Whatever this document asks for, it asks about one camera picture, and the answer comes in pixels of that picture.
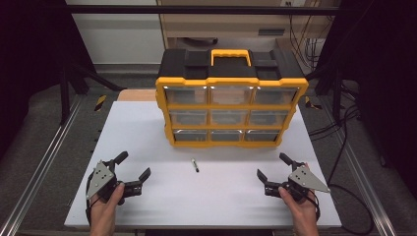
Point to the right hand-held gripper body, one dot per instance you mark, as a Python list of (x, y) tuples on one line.
[(306, 182)]

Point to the person's left hand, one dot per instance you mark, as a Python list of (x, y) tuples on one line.
[(105, 213)]

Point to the light wooden board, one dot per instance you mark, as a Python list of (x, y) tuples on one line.
[(137, 95)]

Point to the black horizontal frame bar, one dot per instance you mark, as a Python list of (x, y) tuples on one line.
[(196, 10)]

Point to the person's right hand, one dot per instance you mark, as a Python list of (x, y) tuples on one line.
[(303, 216)]

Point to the yellow black striped tape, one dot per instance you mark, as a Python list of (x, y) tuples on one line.
[(100, 103), (309, 103)]

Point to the white partition panel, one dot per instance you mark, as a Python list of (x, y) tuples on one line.
[(118, 36)]

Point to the black metal stand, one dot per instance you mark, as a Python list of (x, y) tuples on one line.
[(65, 95), (337, 95)]

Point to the set of transparent organizer bins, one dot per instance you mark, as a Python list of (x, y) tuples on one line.
[(267, 117)]

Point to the aluminium floor rail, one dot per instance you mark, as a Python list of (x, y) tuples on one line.
[(364, 183), (42, 164)]

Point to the black curtain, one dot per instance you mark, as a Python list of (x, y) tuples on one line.
[(387, 82), (29, 65)]

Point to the yellow black drawer organizer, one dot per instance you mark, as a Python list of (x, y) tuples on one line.
[(229, 70)]

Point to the clear plastic drawer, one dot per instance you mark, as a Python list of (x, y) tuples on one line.
[(185, 95)]

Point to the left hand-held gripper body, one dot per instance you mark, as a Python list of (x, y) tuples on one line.
[(100, 178)]

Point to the beige wooden desk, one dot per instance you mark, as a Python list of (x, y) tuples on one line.
[(229, 24)]

